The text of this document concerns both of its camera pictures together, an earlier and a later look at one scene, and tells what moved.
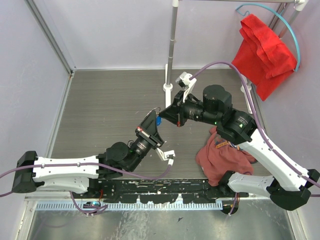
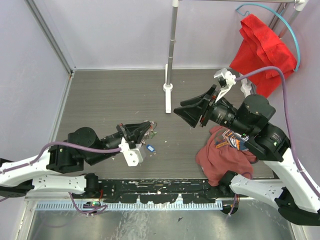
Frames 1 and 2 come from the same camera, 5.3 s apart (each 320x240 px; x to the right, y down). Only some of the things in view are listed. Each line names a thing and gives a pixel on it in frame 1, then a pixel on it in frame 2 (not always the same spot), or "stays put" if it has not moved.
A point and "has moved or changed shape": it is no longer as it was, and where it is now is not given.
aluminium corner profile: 50,36 stays put
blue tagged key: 158,120 has moved or changed shape
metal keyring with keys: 157,112 has moved or changed shape
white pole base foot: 167,89 stays put
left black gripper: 147,130 → 137,131
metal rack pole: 174,16 stays put
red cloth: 264,58 stays put
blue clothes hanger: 282,14 stays put
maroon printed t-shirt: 219,156 stays put
